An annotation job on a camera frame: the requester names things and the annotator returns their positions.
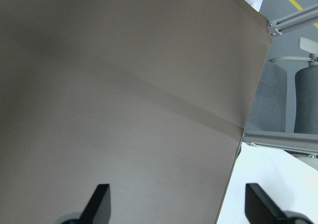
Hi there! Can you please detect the aluminium frame profile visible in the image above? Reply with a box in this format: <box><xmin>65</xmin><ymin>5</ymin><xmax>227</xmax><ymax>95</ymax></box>
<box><xmin>267</xmin><ymin>4</ymin><xmax>318</xmax><ymax>37</ymax></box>

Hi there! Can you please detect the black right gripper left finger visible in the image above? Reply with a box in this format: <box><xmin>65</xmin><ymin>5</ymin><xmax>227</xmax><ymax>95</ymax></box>
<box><xmin>79</xmin><ymin>184</ymin><xmax>111</xmax><ymax>224</ymax></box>

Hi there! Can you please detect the grey office chair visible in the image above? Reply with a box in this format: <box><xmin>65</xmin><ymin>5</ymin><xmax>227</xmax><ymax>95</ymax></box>
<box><xmin>245</xmin><ymin>37</ymin><xmax>318</xmax><ymax>135</ymax></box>

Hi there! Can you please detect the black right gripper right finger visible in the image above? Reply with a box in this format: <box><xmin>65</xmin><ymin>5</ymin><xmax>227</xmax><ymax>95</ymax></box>
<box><xmin>244</xmin><ymin>183</ymin><xmax>286</xmax><ymax>224</ymax></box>

